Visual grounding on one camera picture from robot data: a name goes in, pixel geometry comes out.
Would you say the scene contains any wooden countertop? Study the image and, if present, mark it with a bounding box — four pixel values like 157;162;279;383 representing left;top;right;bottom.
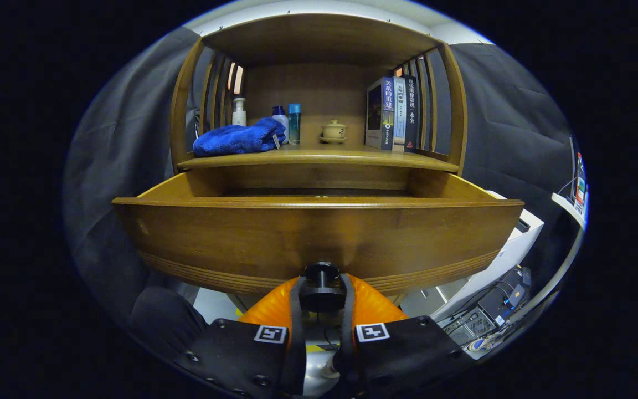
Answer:
177;143;459;172

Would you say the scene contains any white bottle with blue cap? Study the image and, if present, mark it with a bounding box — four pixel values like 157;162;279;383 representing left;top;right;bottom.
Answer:
272;105;290;137

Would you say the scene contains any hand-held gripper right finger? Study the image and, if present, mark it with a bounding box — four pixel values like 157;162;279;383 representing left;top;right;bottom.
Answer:
333;273;475;397

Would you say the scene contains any blue folded towel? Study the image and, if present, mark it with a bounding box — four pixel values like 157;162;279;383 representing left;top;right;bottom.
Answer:
193;116;287;157

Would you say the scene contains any book with blue spine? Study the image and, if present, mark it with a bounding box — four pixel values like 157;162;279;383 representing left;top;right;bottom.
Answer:
365;78;396;151

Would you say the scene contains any black backdrop cloth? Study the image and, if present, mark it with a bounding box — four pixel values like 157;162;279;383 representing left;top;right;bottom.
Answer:
64;25;580;328

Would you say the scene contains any wooden cabinet with slatted sides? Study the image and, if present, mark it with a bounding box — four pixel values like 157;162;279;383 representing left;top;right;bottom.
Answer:
169;12;469;196

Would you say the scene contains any person's dark clothing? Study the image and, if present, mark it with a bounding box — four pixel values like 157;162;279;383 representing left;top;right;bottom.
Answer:
131;285;209;361

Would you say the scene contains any black computer case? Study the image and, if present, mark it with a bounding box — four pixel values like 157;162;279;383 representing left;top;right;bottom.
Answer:
444;266;533;350

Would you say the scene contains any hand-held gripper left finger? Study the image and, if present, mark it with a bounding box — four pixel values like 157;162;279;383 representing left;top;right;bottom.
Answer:
178;274;308;397

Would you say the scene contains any white low cabinet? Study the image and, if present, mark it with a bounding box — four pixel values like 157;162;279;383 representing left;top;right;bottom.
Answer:
402;191;545;322

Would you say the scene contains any white side table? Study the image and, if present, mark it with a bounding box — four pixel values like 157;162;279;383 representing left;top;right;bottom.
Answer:
513;191;588;333

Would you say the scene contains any book with black spine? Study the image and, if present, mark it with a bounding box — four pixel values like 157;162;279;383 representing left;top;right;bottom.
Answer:
403;75;420;153

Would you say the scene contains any wooden drawer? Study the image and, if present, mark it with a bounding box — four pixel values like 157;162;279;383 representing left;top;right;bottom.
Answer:
112;169;526;314

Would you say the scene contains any book with white spine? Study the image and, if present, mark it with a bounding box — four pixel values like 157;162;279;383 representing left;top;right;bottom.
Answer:
392;76;407;153

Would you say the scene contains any beige lidded tea cup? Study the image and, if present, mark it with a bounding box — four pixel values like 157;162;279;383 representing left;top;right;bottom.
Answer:
320;119;348;145

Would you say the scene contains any teal slim bottle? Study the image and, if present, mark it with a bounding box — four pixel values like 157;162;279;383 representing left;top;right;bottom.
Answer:
288;103;302;145

